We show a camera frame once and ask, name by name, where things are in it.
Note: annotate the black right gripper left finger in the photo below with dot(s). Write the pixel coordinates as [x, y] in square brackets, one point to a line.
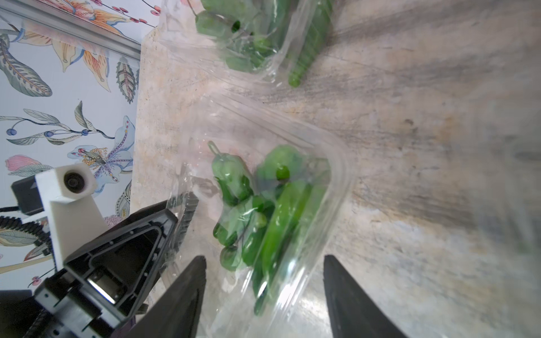
[177, 311]

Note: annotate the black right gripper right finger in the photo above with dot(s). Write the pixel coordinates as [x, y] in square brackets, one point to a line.
[351, 311]

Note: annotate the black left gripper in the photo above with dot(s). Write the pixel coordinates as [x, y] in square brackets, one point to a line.
[114, 274]

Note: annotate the clear pepper container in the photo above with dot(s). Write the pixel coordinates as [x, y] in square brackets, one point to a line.
[251, 44]
[243, 127]

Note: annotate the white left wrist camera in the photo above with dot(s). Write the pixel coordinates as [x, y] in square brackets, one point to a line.
[73, 216]

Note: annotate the left aluminium corner post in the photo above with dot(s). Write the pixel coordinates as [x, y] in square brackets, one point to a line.
[56, 19]

